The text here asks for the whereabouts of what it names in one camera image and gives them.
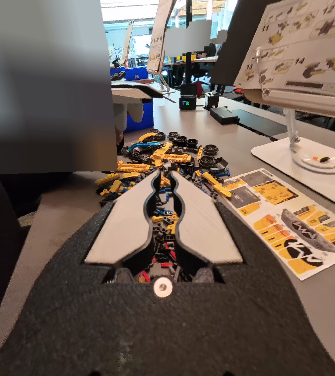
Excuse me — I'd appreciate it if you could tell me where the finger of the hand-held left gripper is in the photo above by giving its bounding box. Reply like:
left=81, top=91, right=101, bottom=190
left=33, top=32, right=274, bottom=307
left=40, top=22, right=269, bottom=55
left=111, top=82, right=164, bottom=133

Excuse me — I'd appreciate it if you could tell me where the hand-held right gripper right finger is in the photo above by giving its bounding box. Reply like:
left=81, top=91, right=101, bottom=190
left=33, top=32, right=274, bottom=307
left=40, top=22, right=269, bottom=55
left=170, top=171, right=244, bottom=266

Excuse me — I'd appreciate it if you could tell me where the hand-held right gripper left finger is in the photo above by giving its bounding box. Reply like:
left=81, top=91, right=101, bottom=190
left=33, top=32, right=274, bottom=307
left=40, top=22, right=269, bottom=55
left=84, top=171, right=161, bottom=268

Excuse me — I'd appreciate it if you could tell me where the pile of toy building bricks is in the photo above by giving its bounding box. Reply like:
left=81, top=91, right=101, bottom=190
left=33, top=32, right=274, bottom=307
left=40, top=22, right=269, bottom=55
left=94, top=129, right=232, bottom=225

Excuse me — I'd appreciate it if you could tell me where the blue plastic bin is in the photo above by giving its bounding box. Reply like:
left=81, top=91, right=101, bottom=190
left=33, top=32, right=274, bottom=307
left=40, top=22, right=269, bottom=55
left=125, top=102, right=154, bottom=133
left=110, top=66, right=149, bottom=82

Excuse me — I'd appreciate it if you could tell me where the heap of small toy pins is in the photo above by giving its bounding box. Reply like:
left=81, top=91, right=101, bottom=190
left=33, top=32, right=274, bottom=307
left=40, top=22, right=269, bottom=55
left=138, top=220, right=193, bottom=284

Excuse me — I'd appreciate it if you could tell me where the wooden book stand with booklet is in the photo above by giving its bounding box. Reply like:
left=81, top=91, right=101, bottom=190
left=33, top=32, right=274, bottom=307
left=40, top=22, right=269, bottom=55
left=146, top=0, right=177, bottom=95
left=119, top=20, right=135, bottom=66

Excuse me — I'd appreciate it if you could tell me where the black device with green display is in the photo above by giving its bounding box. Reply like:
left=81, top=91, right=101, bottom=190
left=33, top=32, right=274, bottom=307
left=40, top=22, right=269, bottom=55
left=179, top=95, right=197, bottom=111

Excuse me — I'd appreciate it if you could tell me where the black pole stand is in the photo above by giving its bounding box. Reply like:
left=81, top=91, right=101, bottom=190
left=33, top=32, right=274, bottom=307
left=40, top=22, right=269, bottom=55
left=180, top=0, right=198, bottom=97

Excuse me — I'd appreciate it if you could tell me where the yellow grey sticker sheet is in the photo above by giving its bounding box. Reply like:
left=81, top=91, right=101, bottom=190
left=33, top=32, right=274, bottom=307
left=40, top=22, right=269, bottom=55
left=223, top=168, right=335, bottom=281

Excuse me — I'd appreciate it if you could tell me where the black flat box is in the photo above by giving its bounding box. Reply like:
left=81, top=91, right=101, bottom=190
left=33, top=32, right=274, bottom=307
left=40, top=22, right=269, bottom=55
left=209, top=107, right=240, bottom=125

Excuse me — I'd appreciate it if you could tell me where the black monitor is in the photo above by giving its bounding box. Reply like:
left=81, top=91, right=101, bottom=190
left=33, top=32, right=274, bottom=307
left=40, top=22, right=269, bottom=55
left=210, top=0, right=277, bottom=86

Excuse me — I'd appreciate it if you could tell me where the white book stand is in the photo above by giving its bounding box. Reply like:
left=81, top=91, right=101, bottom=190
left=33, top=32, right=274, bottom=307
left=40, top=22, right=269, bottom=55
left=244, top=47, right=335, bottom=209

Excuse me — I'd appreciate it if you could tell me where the toy instruction booklet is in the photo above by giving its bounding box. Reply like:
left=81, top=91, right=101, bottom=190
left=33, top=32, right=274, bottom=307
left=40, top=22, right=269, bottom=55
left=233, top=0, right=335, bottom=99

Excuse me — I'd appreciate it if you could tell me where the black desk cable tray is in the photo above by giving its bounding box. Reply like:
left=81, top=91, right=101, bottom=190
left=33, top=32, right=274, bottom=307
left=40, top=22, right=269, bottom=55
left=233, top=109, right=287, bottom=138

